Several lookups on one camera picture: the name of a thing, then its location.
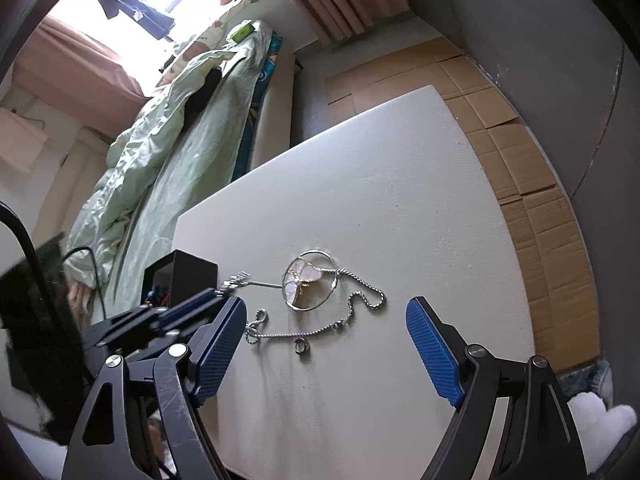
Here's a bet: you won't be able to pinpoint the light green duvet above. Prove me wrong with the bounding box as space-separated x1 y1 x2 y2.
65 50 234 288

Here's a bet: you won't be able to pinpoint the white low table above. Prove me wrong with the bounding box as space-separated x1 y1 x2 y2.
174 87 534 479

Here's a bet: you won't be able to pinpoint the beige headboard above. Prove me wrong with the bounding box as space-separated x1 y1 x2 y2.
32 127 110 245

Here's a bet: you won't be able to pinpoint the patterned window seat cushion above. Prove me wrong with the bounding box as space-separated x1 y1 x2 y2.
156 0 260 87

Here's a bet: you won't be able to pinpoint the green box on bed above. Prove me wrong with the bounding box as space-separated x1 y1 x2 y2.
228 20 255 44

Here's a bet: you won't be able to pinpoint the silver hoop shell pendant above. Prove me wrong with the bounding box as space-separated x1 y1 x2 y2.
281 249 340 312

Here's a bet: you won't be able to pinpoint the dark hanging clothes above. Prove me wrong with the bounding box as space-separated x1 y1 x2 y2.
98 0 175 40

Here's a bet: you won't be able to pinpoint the cardboard floor sheet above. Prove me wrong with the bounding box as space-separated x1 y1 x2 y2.
326 37 600 372

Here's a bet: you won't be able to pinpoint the bed with green sheet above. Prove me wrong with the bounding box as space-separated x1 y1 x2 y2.
65 21 283 325

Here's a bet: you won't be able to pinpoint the white fluffy slipper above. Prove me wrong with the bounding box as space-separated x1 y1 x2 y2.
567 392 638 474

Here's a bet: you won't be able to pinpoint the black jewelry box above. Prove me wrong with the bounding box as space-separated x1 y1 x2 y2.
141 250 218 307

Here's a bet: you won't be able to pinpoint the silver ball chain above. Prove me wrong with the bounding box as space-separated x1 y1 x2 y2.
243 268 388 347

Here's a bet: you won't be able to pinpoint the pink curtain left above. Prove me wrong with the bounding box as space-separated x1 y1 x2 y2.
12 16 148 138

